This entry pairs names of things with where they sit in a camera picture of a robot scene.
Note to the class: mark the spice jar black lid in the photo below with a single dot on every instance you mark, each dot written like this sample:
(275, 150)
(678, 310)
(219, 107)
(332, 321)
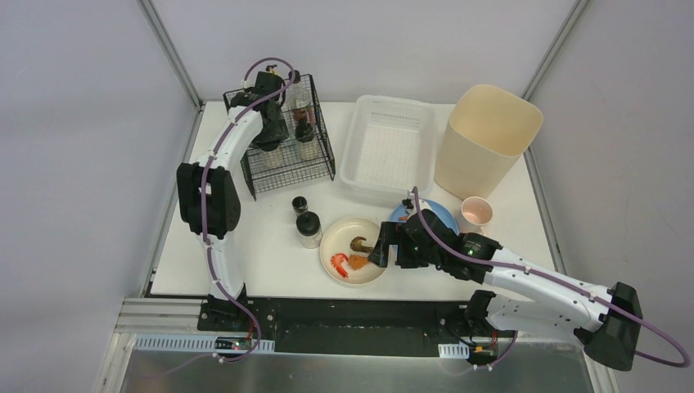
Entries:
(307, 139)
(309, 228)
(273, 159)

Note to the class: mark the black wire basket rack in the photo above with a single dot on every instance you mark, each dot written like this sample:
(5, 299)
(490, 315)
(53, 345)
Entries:
(295, 170)

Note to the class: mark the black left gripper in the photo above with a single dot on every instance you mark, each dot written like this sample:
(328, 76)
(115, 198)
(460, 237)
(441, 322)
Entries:
(272, 133)

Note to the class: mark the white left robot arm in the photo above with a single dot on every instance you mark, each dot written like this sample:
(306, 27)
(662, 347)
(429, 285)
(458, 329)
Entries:
(207, 196)

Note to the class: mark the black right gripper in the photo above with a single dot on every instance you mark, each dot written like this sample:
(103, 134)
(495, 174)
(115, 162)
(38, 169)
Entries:
(390, 245)

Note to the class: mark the small dark taped spice jar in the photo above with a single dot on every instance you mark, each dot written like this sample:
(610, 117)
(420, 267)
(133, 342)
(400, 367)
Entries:
(299, 205)

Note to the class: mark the pink cup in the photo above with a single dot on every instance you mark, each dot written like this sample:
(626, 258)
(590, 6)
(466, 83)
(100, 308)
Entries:
(475, 214)

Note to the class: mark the brown toy shrimp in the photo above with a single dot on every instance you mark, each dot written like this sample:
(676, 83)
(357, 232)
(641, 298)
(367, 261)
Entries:
(357, 245)

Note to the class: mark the beige plastic waste bin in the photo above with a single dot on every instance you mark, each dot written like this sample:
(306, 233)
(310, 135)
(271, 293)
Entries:
(486, 133)

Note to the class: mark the blue round plate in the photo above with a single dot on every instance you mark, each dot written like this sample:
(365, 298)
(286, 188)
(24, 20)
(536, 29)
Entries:
(442, 213)

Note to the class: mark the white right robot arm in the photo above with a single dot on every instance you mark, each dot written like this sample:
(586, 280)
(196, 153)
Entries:
(553, 305)

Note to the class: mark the dark sauce bottle red label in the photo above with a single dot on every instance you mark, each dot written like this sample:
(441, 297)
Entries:
(300, 100)

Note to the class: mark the orange fried food piece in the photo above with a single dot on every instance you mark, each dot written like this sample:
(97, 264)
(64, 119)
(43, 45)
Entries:
(357, 262)

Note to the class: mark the cream round plate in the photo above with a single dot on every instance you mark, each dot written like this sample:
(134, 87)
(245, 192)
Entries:
(336, 239)

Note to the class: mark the white plastic perforated basket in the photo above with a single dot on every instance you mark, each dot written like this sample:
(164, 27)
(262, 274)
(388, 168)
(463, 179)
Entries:
(390, 147)

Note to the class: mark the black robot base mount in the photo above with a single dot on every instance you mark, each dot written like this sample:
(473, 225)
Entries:
(347, 327)

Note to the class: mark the red toy shrimp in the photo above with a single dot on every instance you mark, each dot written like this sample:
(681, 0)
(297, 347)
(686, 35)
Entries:
(337, 261)

